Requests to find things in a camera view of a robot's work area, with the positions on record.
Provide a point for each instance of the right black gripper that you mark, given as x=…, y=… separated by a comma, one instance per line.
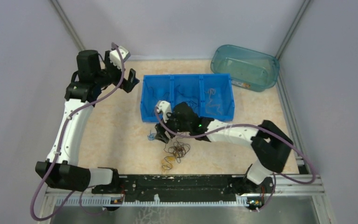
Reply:
x=161, y=135

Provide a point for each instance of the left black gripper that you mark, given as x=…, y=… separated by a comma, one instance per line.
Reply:
x=128, y=85

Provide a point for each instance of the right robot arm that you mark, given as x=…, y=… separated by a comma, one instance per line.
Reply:
x=269, y=143

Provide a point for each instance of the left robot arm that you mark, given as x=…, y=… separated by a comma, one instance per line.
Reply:
x=60, y=170

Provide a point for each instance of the blue divided plastic bin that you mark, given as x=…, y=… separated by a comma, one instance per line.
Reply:
x=209, y=95

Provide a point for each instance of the teal translucent plastic tub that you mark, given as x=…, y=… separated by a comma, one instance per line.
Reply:
x=249, y=69

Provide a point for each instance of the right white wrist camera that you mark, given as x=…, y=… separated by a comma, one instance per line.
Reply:
x=163, y=108

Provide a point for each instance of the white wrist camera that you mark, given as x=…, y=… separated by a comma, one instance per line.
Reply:
x=163, y=108
x=118, y=56

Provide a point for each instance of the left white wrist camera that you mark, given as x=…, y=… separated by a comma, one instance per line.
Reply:
x=118, y=56

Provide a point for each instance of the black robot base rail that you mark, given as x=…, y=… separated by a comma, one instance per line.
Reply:
x=184, y=188

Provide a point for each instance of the grey slotted cable duct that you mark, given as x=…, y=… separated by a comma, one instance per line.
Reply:
x=112, y=201

